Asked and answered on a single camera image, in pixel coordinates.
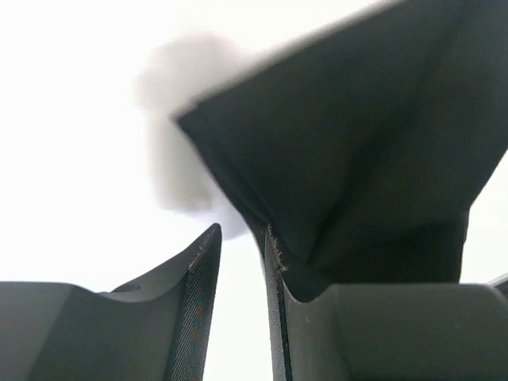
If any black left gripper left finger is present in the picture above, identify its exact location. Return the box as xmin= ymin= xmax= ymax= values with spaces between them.
xmin=1 ymin=224 xmax=221 ymax=380

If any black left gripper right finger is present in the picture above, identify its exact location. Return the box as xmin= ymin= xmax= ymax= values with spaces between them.
xmin=264 ymin=231 xmax=507 ymax=380

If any black fabric skirt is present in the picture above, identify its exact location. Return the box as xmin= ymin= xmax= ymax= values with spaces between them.
xmin=177 ymin=1 xmax=507 ymax=300

